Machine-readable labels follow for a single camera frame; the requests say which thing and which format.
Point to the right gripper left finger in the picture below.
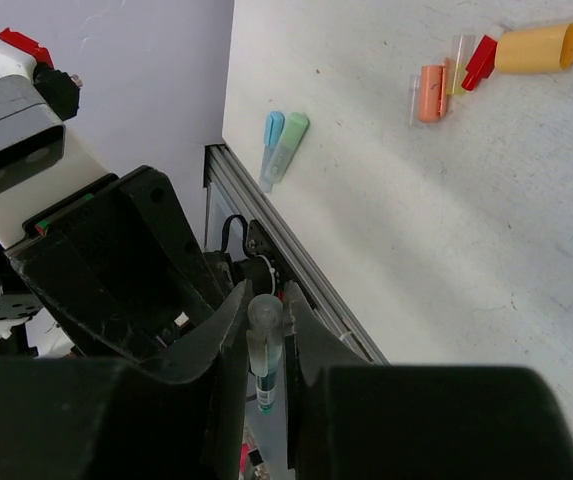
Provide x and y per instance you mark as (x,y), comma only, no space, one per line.
(179,415)

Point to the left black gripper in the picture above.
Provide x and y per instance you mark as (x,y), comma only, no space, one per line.
(117,264)

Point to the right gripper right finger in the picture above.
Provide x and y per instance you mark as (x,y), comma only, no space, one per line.
(351,419)

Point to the teal gel pen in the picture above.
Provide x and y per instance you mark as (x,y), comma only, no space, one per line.
(265,344)

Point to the orange highlighter cap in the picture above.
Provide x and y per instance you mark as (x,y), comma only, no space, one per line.
(433,97)

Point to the red pen cap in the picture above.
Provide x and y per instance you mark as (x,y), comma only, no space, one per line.
(482,62)

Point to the yellow-orange pen cap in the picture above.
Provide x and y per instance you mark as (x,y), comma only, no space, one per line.
(539,50)

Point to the light blue highlighter pen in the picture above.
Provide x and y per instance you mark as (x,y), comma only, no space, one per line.
(271,145)

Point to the green highlighter pen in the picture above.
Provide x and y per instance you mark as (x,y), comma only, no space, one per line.
(295,127)

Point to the aluminium rail frame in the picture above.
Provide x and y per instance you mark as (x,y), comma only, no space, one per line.
(232,190)

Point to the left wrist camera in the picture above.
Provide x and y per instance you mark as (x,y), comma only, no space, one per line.
(41,163)

